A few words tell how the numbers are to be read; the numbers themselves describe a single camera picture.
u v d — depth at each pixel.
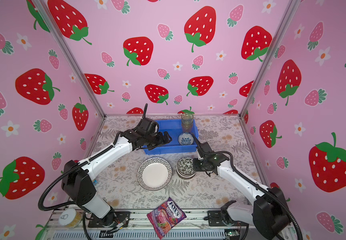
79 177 0.42
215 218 0.73
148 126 0.64
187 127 1.01
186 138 1.04
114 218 0.70
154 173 0.90
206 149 0.66
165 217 0.73
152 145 0.72
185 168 0.86
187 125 1.01
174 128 1.12
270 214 0.40
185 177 0.81
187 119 1.01
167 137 0.75
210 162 0.58
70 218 0.70
